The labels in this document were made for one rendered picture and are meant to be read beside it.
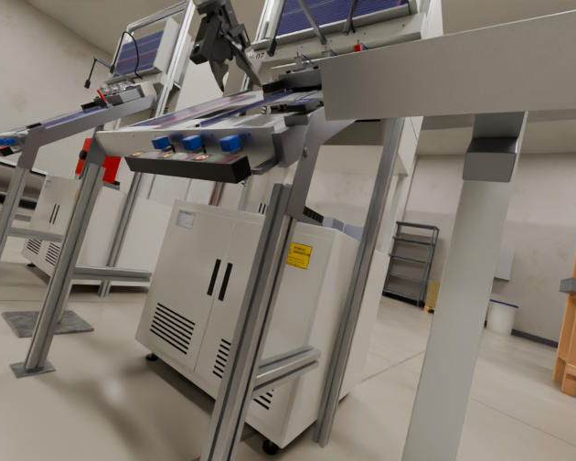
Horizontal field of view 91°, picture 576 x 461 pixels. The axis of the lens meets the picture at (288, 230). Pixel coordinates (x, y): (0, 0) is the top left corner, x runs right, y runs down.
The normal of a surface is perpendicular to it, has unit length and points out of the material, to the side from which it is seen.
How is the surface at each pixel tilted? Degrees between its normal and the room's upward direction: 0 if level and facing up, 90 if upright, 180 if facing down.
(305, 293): 90
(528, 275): 90
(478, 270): 90
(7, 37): 90
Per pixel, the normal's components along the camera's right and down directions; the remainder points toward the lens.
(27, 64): 0.75, 0.15
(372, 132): -0.51, -0.19
